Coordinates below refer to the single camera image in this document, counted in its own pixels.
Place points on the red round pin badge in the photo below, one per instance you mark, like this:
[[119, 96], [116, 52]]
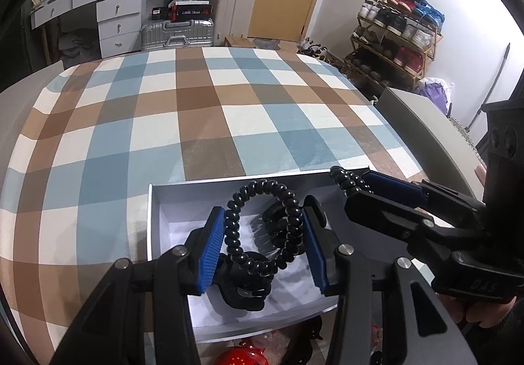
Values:
[[241, 355]]

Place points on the black red shoebox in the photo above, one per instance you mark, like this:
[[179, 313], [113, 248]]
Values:
[[183, 11]]

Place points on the person's right hand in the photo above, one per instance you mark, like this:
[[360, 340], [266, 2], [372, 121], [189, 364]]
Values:
[[487, 315]]

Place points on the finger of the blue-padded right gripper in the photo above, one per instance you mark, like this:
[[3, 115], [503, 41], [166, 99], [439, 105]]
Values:
[[409, 188], [388, 229]]

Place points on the grey cardboard box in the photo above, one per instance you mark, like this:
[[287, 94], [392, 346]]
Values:
[[176, 209]]

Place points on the silver aluminium suitcase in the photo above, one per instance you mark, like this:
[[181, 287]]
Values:
[[166, 35]]

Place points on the wooden shoe rack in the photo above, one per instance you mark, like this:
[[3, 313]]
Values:
[[395, 41]]

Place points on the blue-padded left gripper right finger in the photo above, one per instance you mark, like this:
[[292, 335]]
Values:
[[339, 270]]

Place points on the black lace headband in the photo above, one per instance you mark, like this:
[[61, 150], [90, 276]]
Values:
[[309, 330]]

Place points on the beige upright suitcase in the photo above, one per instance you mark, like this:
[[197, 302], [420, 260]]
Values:
[[235, 4]]

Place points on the white drawer desk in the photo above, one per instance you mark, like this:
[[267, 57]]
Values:
[[118, 22]]

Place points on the plaid bed blanket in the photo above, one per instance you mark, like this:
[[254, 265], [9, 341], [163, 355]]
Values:
[[98, 135]]

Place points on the purple bag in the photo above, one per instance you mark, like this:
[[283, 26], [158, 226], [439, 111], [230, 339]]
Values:
[[438, 91]]

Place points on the black hair claw clip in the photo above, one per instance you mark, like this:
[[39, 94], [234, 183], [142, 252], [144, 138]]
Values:
[[244, 278]]

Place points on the grey bed footboard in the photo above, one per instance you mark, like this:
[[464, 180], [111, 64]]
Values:
[[446, 157]]

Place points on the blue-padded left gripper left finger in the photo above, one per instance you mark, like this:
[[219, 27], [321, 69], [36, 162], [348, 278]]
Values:
[[183, 271]]

